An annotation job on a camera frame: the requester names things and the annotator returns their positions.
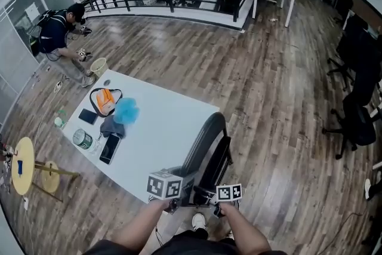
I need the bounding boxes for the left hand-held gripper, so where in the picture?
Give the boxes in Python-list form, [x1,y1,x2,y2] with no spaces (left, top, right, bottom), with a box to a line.
[146,169,195,214]

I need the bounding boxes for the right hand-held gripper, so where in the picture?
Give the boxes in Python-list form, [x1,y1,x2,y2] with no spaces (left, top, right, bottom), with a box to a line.
[193,183,243,218]

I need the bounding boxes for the black folding chair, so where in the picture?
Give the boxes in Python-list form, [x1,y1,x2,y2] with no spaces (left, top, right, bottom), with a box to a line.
[171,112,234,208]

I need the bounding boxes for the person's left forearm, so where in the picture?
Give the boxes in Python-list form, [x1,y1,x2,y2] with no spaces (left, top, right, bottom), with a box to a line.
[112,198,174,249]

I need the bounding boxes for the person's right forearm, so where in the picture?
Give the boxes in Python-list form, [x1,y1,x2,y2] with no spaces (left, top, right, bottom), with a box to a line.
[219,202,272,253]

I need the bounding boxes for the black office chair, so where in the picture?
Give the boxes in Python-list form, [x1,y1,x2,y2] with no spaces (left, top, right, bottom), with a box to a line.
[322,68,381,161]
[326,13,382,90]

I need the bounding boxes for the person's white shoe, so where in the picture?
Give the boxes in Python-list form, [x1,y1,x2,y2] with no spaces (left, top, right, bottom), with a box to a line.
[363,178,372,200]
[191,213,207,232]

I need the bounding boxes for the person's black shorts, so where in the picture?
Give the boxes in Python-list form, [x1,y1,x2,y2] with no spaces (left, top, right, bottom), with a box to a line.
[83,228,288,255]

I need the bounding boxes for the black smartphone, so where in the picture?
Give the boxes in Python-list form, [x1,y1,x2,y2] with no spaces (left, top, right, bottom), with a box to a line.
[99,133,121,165]

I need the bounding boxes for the grey cloth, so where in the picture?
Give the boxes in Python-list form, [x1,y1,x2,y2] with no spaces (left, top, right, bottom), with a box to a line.
[100,115,127,139]

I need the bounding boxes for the blue mesh bath sponge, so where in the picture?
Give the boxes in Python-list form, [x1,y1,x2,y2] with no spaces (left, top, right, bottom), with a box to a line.
[113,97,140,125]

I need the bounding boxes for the green label bottle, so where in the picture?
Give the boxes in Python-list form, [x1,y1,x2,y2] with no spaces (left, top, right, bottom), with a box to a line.
[72,128,101,155]

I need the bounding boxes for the black wallet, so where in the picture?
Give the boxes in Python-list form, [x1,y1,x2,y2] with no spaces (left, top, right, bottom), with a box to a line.
[78,108,98,125]

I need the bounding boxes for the green cap plastic bottle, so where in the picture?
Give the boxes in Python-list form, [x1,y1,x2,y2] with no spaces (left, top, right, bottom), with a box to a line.
[54,110,69,130]

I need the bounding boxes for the beige mesh wastebasket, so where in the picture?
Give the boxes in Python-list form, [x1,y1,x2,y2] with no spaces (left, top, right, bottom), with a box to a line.
[90,57,107,78]

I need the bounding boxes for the round yellow wooden side table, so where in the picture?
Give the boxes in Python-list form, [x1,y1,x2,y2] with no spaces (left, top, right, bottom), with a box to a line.
[11,136,81,203]

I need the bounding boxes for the orange pouch with black strap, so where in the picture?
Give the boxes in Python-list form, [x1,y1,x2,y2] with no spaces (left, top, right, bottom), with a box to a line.
[88,87,123,118]

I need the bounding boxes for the black floor cable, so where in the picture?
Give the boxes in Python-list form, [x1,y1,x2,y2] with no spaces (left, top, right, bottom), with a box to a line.
[324,211,368,249]

